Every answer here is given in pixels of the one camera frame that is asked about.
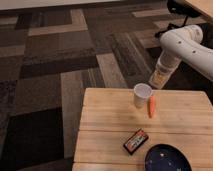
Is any dark blue plate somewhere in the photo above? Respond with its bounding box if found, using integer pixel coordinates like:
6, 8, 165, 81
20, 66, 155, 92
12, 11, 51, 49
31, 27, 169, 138
145, 144, 192, 171

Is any orange carrot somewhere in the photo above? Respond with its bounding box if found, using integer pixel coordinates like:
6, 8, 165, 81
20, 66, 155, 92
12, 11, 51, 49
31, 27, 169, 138
148, 96, 156, 118

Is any black red snack packet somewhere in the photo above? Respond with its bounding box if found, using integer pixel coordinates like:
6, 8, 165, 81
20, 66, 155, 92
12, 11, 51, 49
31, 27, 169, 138
123, 129, 149, 155

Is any black office chair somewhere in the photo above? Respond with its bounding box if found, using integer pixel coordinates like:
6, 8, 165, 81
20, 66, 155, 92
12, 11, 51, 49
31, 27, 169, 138
155, 0, 201, 38

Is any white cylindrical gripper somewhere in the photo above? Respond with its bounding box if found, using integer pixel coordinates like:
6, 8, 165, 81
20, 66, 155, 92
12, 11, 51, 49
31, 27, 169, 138
149, 52, 181, 89

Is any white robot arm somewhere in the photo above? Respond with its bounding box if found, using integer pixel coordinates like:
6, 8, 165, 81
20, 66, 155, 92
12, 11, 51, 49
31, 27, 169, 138
149, 25, 213, 89

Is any wooden desk corner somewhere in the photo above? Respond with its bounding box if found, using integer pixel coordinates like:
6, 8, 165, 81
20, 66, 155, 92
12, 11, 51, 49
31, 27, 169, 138
184, 0, 213, 20

